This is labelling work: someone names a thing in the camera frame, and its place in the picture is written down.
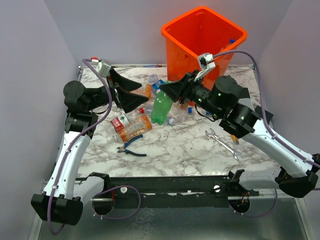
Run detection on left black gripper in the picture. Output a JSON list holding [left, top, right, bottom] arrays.
[[86, 67, 149, 112]]

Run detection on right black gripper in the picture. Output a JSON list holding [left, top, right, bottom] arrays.
[[159, 69, 222, 119]]

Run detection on green plastic bottle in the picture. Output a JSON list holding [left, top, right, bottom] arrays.
[[150, 91, 173, 126]]

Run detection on clear water bottle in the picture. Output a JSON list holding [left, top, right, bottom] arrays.
[[165, 102, 189, 126]]

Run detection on blue label slim bottle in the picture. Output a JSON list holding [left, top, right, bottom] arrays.
[[187, 106, 208, 116]]

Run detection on Pepsi bottle blue cap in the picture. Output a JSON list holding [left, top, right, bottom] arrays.
[[220, 39, 236, 52]]

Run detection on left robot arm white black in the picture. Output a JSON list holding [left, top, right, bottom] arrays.
[[31, 68, 148, 226]]

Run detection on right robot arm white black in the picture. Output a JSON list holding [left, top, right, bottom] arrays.
[[160, 71, 320, 198]]

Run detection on orange plastic bin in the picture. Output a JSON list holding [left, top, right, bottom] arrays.
[[161, 6, 248, 82]]

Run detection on light blue label bottle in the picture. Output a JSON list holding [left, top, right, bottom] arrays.
[[148, 74, 165, 96]]

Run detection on red white label bottle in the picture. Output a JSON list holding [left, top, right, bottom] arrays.
[[109, 107, 145, 133]]

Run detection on blue red pen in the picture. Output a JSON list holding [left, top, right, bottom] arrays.
[[142, 64, 163, 68]]

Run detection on silver wrench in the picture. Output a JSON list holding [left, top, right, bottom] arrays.
[[205, 128, 243, 161]]

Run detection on black square pad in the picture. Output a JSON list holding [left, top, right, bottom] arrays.
[[264, 109, 274, 124]]

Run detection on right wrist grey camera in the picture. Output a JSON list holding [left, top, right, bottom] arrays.
[[194, 52, 216, 81]]

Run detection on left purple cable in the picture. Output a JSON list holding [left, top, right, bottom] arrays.
[[46, 57, 141, 236]]

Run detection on purple cable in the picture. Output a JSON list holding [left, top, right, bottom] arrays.
[[46, 57, 141, 236], [212, 50, 320, 218]]

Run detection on blue handled pliers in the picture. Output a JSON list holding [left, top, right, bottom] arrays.
[[116, 134, 148, 158]]

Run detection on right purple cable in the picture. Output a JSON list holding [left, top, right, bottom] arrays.
[[212, 50, 320, 218]]

